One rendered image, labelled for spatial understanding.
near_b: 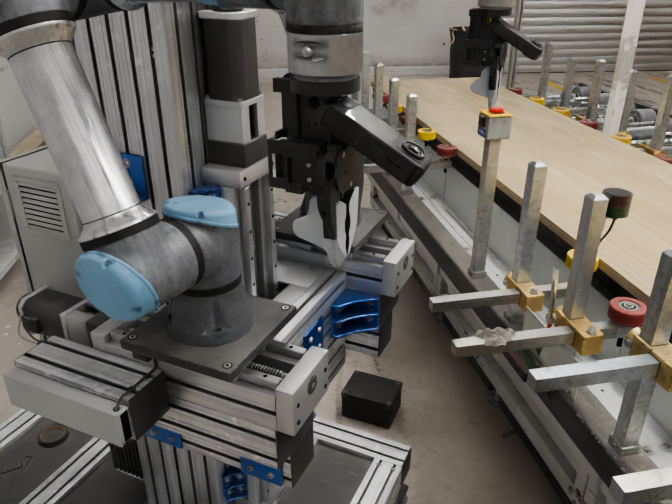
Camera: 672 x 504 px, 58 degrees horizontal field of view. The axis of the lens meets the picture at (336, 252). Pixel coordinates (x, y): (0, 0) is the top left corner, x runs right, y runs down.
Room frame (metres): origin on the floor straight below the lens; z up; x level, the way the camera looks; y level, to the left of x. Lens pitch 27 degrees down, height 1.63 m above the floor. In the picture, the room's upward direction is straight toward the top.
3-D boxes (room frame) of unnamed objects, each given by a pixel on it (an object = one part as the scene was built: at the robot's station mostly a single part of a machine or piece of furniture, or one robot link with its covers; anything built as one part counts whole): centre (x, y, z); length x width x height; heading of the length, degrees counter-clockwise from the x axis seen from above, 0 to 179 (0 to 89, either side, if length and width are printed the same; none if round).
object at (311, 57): (0.62, 0.01, 1.54); 0.08 x 0.08 x 0.05
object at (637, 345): (0.93, -0.60, 0.95); 0.13 x 0.06 x 0.05; 11
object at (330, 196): (0.60, 0.00, 1.40); 0.05 x 0.02 x 0.09; 155
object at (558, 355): (1.22, -0.52, 0.75); 0.26 x 0.01 x 0.10; 11
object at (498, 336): (1.12, -0.35, 0.87); 0.09 x 0.07 x 0.02; 101
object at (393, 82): (2.67, -0.25, 0.89); 0.03 x 0.03 x 0.48; 11
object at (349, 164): (0.63, 0.02, 1.46); 0.09 x 0.08 x 0.12; 65
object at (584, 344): (1.18, -0.56, 0.85); 0.13 x 0.06 x 0.05; 11
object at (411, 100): (2.42, -0.30, 0.88); 0.03 x 0.03 x 0.48; 11
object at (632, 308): (1.18, -0.66, 0.85); 0.08 x 0.08 x 0.11
